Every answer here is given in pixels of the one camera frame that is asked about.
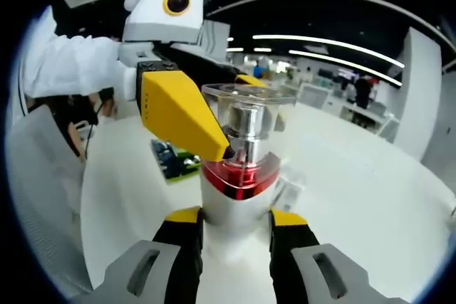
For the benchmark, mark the white mesh office chair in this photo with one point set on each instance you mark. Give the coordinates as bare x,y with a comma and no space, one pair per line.
39,193

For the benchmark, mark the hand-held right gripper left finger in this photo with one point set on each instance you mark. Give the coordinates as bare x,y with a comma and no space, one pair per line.
178,265

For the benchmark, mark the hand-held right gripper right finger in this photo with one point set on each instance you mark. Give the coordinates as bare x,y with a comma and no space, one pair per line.
295,265

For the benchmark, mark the red collar skincare pump bottle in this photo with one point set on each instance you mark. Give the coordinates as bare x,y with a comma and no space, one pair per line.
235,208

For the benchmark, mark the small white skincare bottle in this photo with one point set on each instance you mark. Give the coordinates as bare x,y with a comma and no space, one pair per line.
290,193

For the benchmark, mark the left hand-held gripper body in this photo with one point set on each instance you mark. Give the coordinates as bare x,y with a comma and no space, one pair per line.
153,22

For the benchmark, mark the ceiling light strip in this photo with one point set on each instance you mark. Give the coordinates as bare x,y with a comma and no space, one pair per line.
303,53
270,37

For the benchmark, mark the white background office chair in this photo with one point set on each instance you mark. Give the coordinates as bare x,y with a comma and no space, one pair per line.
310,94

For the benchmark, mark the green black foil pouch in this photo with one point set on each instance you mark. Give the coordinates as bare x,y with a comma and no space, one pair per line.
171,161

